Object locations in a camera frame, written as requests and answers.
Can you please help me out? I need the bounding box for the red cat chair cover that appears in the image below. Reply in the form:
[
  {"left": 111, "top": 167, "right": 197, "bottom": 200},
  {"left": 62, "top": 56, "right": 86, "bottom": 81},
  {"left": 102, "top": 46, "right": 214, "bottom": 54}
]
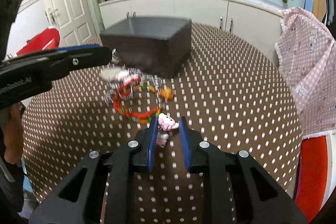
[{"left": 17, "top": 28, "right": 60, "bottom": 56}]

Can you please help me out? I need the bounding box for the brown polka dot tablecloth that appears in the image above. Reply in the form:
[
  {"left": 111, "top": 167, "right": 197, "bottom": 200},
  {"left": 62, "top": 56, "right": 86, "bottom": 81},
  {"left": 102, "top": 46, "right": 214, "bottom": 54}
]
[{"left": 23, "top": 23, "right": 302, "bottom": 223}]

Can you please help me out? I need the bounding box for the pink rabbit charm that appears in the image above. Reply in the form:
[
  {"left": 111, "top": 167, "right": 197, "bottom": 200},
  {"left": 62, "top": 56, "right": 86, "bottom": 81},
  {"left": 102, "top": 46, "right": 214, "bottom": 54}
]
[{"left": 156, "top": 113, "right": 179, "bottom": 148}]

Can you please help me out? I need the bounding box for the white low cabinet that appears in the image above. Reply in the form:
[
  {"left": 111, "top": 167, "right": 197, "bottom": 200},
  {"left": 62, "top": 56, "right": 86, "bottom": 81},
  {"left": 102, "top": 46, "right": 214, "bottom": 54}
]
[{"left": 99, "top": 0, "right": 282, "bottom": 65}]

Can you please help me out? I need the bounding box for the pink checkered cover cloth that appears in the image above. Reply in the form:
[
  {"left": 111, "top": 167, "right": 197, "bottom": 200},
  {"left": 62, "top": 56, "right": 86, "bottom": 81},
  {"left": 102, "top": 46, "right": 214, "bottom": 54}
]
[{"left": 275, "top": 7, "right": 336, "bottom": 139}]

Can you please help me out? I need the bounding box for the person's left hand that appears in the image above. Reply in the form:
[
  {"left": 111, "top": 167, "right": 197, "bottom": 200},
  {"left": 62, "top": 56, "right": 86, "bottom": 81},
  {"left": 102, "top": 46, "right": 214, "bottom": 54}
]
[{"left": 3, "top": 103, "right": 24, "bottom": 164}]

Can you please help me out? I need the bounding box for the red orange string bracelet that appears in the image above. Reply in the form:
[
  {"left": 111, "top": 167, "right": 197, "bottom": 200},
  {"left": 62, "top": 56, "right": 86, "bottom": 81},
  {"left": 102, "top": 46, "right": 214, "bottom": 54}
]
[{"left": 111, "top": 80, "right": 177, "bottom": 124}]

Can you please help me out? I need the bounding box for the white rabbit charm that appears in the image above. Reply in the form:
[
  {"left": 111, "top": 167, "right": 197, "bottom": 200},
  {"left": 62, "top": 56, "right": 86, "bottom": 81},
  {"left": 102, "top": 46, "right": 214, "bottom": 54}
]
[{"left": 100, "top": 67, "right": 129, "bottom": 81}]

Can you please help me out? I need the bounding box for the dark metal jewelry box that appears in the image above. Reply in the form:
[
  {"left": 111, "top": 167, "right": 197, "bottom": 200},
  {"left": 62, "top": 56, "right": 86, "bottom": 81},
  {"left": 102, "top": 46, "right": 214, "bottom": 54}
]
[{"left": 100, "top": 16, "right": 192, "bottom": 79}]

